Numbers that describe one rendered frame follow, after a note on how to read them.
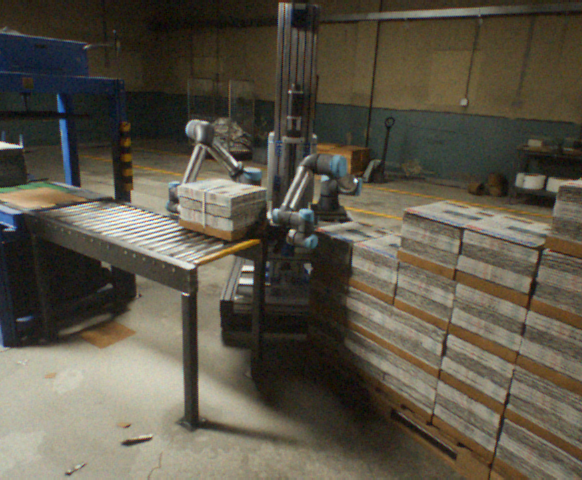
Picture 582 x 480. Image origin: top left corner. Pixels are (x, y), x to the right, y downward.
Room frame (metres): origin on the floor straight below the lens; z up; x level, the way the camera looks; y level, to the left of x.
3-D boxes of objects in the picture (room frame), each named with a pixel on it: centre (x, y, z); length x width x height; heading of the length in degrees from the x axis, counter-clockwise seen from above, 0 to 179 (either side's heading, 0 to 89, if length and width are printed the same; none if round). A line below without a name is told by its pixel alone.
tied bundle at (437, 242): (1.97, -0.71, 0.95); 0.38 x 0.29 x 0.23; 131
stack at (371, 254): (2.07, -0.63, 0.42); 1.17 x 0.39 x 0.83; 40
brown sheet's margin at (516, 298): (1.74, -0.90, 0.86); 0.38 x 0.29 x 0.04; 131
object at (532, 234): (1.73, -0.89, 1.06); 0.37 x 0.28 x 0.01; 131
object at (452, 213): (1.95, -0.70, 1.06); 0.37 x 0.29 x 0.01; 131
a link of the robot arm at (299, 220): (2.22, -0.06, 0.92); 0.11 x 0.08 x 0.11; 66
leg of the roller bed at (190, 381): (1.82, 0.43, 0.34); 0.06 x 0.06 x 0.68; 57
